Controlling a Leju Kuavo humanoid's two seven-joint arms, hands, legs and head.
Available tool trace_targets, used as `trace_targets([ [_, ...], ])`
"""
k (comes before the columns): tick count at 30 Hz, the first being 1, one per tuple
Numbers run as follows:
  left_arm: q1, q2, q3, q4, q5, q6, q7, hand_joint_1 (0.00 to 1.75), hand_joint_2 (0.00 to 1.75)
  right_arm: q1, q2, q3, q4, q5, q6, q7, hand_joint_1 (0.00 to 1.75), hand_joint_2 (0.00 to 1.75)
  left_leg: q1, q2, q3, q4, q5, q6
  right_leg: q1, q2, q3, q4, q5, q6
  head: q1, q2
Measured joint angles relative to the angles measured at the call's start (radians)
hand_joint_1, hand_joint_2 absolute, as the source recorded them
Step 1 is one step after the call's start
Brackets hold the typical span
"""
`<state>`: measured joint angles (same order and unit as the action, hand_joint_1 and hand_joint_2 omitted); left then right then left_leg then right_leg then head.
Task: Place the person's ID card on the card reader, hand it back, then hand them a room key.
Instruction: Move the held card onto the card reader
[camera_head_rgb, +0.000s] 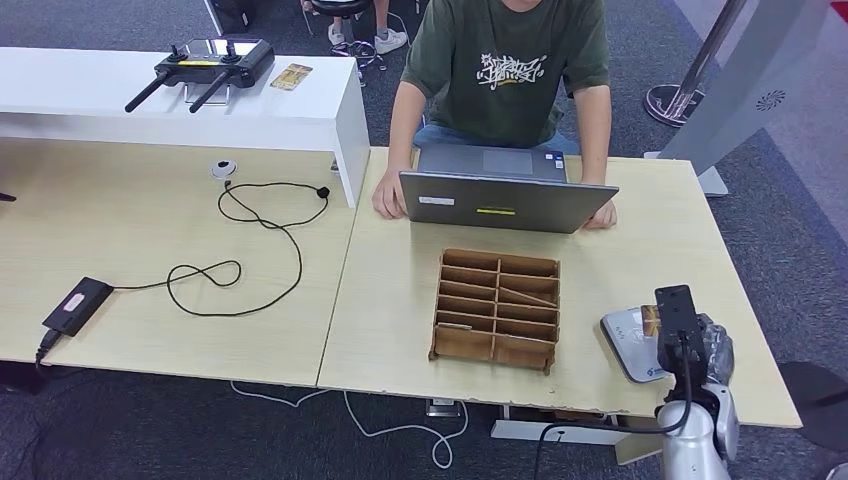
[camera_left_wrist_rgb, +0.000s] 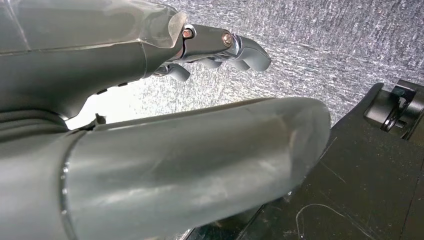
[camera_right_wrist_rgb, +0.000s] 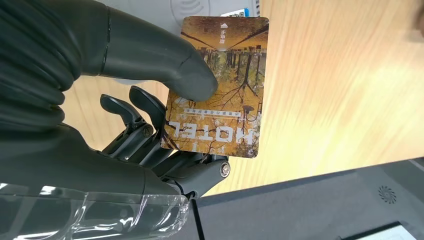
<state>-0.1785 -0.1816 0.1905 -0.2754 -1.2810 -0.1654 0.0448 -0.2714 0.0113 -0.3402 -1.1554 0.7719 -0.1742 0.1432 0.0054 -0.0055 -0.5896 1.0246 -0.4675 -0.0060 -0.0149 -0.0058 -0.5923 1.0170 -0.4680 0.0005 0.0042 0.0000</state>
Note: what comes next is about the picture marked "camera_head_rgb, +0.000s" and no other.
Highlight black remote controller with antennas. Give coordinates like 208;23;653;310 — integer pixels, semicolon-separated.
124;37;276;115

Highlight chrome stanchion post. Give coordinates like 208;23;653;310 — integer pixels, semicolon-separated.
643;0;753;128

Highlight black round base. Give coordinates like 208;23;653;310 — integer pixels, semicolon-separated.
778;360;848;455

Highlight white desk shelf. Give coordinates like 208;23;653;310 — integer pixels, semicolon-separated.
0;46;371;210

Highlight brown cardboard slot organizer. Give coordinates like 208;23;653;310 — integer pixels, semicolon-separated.
429;248;563;376

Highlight black stool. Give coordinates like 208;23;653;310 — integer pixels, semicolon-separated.
311;0;389;71

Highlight person's right hand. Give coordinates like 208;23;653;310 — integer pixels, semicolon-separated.
370;173;409;220

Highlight pale grey card reader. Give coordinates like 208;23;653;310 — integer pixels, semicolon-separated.
600;305;670;386

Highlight black power adapter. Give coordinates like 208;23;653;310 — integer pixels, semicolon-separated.
42;276;115;338

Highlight black equipment case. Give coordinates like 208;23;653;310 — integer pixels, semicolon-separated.
203;0;260;36

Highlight person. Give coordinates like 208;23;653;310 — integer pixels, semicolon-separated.
301;0;410;56
370;0;619;232

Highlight grey kiosk stand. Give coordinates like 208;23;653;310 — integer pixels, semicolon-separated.
645;0;848;199

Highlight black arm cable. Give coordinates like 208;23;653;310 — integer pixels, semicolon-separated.
533;331;694;480

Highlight grey laptop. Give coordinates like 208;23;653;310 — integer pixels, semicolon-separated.
399;143;621;235

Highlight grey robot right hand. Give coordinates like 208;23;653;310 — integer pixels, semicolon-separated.
695;312;737;389

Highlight black power cord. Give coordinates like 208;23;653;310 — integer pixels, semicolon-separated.
34;329;64;372

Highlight person's left hand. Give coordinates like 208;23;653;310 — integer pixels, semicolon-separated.
581;198;619;232

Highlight thin black cable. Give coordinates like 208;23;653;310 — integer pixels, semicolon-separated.
109;180;331;319

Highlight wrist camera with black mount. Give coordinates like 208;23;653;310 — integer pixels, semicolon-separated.
654;284;709;392

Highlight metal wire controller stand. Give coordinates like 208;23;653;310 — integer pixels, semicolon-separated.
184;82;233;107

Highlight white desk foot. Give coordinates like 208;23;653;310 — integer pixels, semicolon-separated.
491;420;627;446

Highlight white cable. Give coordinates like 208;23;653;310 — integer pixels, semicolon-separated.
230;382;470;470

